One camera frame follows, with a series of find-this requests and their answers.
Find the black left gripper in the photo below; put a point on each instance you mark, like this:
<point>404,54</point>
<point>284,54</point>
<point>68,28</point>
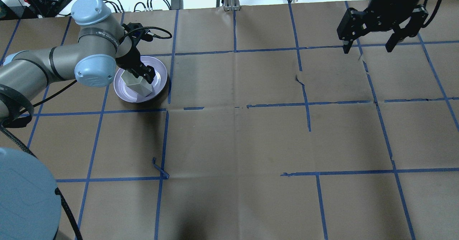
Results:
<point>128,56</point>

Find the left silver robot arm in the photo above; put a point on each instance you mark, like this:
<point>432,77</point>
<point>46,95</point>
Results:
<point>31,201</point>

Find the black power adapter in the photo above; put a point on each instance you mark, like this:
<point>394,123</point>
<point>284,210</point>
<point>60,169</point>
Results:
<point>176,4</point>

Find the lilac plate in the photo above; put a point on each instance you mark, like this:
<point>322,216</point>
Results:
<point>158,83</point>

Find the black box on desk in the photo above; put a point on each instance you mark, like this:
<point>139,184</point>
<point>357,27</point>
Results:
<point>49,8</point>

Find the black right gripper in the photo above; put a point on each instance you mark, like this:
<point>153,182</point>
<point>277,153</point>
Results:
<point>389,6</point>

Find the brown paper table cover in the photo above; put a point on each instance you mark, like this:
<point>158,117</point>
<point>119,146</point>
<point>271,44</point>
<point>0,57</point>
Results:
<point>266,130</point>

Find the white faceted mug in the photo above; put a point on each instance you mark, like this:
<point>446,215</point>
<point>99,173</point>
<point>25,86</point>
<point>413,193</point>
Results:
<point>135,87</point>

